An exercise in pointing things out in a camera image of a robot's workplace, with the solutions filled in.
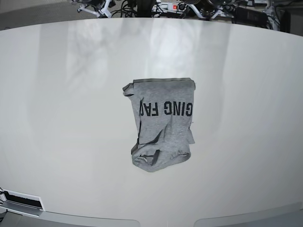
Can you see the black power adapter box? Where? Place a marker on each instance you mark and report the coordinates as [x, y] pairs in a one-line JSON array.
[[251, 17]]

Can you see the white power strip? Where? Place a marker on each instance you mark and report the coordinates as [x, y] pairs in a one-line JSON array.
[[171, 9]]

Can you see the grey t-shirt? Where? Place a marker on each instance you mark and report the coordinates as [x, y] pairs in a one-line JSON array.
[[163, 111]]

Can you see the white slotted bracket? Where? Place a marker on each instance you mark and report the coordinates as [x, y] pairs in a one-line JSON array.
[[21, 203]]

